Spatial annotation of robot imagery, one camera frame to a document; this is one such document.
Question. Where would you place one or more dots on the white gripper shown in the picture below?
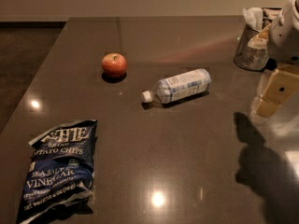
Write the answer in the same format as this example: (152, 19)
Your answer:
(285, 37)

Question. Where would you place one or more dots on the clear plastic water bottle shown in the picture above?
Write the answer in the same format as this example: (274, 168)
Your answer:
(177, 87)

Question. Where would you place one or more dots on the blue kettle chip bag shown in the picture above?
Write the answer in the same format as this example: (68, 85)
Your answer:
(61, 169)

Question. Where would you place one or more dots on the metal mesh cup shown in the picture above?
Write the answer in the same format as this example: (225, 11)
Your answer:
(252, 59)

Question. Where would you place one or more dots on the white napkins in cup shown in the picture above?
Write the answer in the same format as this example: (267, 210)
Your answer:
(256, 16)

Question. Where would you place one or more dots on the red apple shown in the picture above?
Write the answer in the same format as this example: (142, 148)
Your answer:
(114, 65)

